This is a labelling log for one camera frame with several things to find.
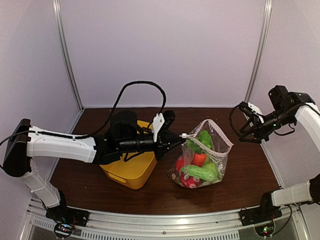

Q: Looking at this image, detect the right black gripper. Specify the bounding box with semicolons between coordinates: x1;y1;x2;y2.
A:
239;107;295;144

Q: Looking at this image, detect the red toy apple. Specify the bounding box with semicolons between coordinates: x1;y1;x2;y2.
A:
179;175;201;189
175;157;192;176

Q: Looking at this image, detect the red toy chili pepper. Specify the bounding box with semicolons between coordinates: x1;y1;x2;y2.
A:
187;130;213;167

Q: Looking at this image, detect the clear dotted zip bag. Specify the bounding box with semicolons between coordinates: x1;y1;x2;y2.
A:
167;119;234;189

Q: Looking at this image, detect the green toy cucumber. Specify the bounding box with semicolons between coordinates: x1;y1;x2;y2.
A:
185;164;220;183

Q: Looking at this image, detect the green toy pear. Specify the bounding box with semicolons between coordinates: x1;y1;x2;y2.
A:
202;162;220;178

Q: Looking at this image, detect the yellow plastic basket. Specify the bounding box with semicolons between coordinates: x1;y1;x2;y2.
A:
99;120;158;190

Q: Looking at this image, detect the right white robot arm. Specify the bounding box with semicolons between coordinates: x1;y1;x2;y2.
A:
229;85;320;221

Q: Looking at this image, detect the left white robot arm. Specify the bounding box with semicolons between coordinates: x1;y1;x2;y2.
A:
2;110;187;222

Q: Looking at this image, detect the right circuit board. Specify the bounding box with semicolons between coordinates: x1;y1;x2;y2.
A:
254;222;275;238

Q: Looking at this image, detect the circuit board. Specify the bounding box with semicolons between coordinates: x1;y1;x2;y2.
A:
254;222;275;238
53;223;75;238

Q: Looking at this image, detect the left circuit board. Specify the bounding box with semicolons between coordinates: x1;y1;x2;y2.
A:
53;223;75;238

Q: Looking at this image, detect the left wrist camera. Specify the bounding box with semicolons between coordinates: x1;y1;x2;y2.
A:
151;110;176;143

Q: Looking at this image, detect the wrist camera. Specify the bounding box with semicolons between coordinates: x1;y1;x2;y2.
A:
239;101;265;124
151;110;176;143

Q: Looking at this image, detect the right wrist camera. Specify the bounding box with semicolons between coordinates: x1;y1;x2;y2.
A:
239;101;265;124

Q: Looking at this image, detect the left black cable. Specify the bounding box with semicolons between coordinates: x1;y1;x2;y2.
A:
87;80;167;137

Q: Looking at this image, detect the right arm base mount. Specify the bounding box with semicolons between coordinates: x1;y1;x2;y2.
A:
238;191;282;226

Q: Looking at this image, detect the front aluminium rail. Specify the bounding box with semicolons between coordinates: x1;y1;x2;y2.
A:
24;197;308;240

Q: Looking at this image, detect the right aluminium frame post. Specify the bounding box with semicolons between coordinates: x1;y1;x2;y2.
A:
244;0;273;102

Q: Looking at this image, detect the aluminium frame post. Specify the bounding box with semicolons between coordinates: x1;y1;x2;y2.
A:
244;0;273;102
52;0;84;112

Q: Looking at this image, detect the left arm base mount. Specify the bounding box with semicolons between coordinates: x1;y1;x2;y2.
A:
43;193;90;227

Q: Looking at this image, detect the left aluminium frame post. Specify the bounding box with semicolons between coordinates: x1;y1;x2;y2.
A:
52;0;84;112

